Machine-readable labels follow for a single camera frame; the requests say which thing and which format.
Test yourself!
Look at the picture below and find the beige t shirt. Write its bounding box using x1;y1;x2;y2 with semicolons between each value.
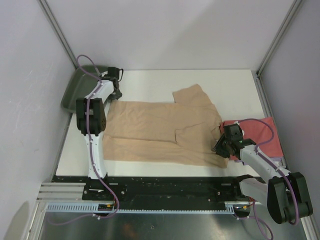
102;84;228;169

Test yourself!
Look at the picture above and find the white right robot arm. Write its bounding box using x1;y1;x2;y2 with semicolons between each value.
212;123;314;225

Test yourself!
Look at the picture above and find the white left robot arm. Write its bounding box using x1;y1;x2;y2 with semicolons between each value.
75;75;122;180

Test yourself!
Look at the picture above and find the pink folded t shirt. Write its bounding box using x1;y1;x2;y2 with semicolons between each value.
219;117;284;161

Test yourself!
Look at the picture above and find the grey plastic tray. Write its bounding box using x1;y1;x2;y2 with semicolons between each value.
61;68;114;114

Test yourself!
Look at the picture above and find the lilac folded t shirt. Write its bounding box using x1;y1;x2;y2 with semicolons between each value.
234;157;282;166

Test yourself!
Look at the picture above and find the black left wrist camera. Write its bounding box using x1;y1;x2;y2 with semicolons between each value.
103;67;124;82

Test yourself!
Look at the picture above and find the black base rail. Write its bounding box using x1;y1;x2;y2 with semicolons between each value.
52;176;251;208

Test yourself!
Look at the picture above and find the left aluminium frame post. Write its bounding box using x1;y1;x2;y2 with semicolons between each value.
37;0;78;69

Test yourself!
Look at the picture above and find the aluminium frame post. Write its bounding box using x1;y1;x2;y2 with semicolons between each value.
256;0;304;76
37;0;78;69

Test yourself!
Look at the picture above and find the grey slotted cable duct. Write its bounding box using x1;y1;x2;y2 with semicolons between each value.
44;201;251;214

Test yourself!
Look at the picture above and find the right aluminium frame post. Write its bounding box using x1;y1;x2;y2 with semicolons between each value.
256;0;304;76

